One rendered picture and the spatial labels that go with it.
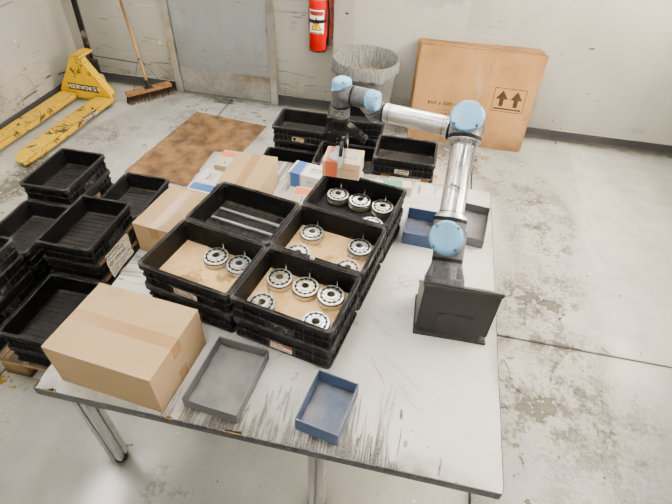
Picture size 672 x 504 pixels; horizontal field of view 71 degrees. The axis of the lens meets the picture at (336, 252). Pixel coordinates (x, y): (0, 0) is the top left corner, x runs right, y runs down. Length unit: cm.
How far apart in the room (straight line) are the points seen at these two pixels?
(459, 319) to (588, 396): 123
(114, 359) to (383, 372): 91
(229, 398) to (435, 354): 77
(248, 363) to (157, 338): 34
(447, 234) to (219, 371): 94
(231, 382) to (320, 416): 34
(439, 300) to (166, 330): 96
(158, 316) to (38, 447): 116
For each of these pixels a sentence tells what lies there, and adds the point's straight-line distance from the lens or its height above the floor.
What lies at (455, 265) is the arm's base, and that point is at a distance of 180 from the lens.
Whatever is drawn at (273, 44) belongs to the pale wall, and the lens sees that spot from 476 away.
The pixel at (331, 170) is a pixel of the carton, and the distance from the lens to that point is 203.
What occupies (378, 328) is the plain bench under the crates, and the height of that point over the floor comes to 70.
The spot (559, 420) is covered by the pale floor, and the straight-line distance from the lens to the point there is 276.
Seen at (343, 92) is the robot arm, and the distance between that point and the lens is 188.
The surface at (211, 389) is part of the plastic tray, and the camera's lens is 178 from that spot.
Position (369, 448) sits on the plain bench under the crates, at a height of 70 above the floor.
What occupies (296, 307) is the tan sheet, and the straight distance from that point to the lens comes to 179.
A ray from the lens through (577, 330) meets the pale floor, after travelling 317.
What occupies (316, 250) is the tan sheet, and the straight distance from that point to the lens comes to 201.
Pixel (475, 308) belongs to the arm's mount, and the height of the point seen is 90.
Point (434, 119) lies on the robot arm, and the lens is 190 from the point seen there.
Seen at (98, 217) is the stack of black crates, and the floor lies 49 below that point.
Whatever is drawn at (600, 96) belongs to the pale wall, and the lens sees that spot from 486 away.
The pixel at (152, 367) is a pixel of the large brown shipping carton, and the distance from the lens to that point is 164.
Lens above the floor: 220
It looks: 43 degrees down
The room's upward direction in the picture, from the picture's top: 3 degrees clockwise
